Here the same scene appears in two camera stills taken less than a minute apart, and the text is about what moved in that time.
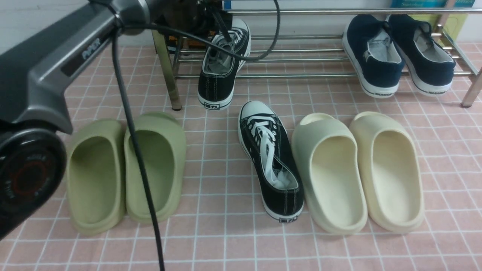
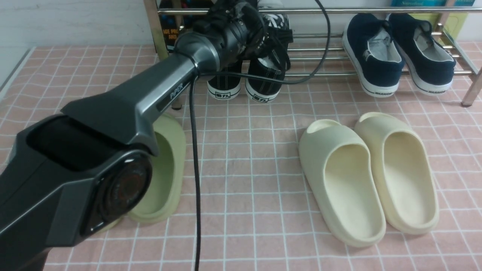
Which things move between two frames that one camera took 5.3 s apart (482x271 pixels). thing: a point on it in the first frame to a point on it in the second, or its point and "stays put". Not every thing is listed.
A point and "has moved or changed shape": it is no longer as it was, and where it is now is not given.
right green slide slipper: x=162 y=140 stays put
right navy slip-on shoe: x=430 y=68 stays put
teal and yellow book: x=455 y=25 stays put
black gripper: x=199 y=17 to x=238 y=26
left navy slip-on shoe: x=367 y=40 stays put
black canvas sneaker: x=269 y=153 to x=274 y=62
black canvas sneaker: x=227 y=52 has moved or changed shape
